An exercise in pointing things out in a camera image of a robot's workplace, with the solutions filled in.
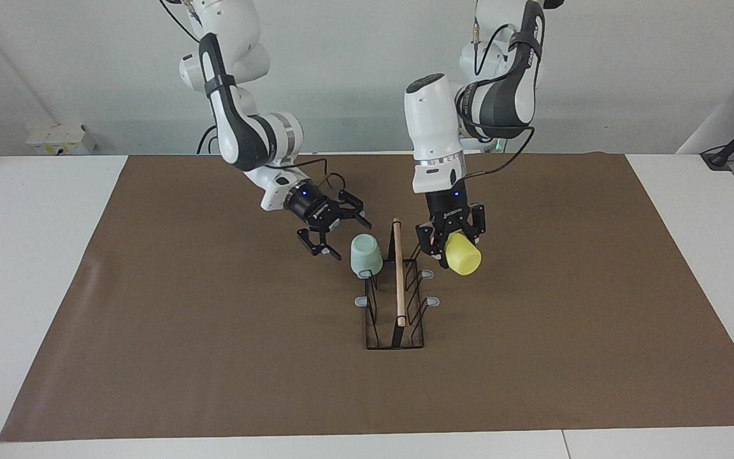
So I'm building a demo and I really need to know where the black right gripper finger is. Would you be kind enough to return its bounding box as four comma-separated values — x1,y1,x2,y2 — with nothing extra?
297,224,342,261
335,190,372,230

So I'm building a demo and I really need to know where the brown table mat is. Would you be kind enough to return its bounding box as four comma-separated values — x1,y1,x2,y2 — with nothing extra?
0,152,734,442

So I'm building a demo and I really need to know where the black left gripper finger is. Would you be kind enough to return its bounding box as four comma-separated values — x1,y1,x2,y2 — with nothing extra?
415,220,447,259
466,204,487,246

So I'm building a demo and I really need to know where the pale green plastic cup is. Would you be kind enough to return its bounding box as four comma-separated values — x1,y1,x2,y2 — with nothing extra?
349,234,384,279

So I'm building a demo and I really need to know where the yellow plastic cup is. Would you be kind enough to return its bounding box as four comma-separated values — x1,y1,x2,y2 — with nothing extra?
442,232,482,277

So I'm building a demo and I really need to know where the white box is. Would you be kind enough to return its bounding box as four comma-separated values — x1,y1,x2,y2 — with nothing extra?
26,123,97,156

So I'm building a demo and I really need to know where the black wire cup rack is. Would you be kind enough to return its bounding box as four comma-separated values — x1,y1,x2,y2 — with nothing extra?
356,217,441,350

